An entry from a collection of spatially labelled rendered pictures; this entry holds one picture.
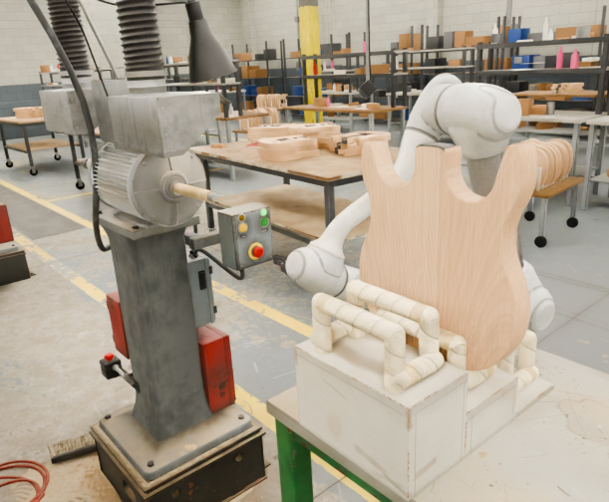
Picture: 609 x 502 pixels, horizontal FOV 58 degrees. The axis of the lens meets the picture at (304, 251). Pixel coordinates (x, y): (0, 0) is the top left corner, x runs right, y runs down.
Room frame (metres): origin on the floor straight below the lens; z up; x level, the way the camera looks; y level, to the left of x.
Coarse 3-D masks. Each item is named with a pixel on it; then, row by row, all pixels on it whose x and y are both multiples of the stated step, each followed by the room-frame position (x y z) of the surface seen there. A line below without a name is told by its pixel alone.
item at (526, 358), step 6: (522, 342) 0.99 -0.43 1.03; (528, 342) 0.98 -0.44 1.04; (534, 342) 0.98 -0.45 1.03; (522, 348) 0.99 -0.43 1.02; (528, 348) 0.98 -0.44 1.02; (534, 348) 0.98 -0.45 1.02; (522, 354) 0.99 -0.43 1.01; (528, 354) 0.98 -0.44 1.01; (534, 354) 0.98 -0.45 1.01; (522, 360) 0.99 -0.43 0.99; (528, 360) 0.98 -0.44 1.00; (534, 360) 0.99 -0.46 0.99; (522, 366) 0.98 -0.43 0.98; (528, 366) 0.98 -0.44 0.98
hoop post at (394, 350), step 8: (384, 344) 0.74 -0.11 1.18; (392, 344) 0.73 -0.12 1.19; (400, 344) 0.73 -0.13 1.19; (384, 352) 0.74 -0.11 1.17; (392, 352) 0.73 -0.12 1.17; (400, 352) 0.73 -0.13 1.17; (384, 360) 0.74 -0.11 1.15; (392, 360) 0.73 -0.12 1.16; (400, 360) 0.73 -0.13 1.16; (384, 368) 0.75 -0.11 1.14; (392, 368) 0.73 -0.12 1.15; (400, 368) 0.73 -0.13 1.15; (384, 376) 0.75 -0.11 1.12; (392, 376) 0.73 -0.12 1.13; (384, 384) 0.75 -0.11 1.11; (392, 392) 0.73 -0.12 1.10; (400, 392) 0.73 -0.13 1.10
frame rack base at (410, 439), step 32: (352, 352) 0.86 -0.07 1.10; (416, 352) 0.85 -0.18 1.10; (320, 384) 0.85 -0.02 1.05; (352, 384) 0.78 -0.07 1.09; (416, 384) 0.75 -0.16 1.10; (448, 384) 0.75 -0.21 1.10; (320, 416) 0.85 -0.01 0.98; (352, 416) 0.78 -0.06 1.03; (384, 416) 0.73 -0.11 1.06; (416, 416) 0.70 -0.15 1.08; (448, 416) 0.75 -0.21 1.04; (352, 448) 0.79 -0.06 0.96; (384, 448) 0.73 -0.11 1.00; (416, 448) 0.70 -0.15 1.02; (448, 448) 0.75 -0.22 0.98; (384, 480) 0.73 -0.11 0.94; (416, 480) 0.70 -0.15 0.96
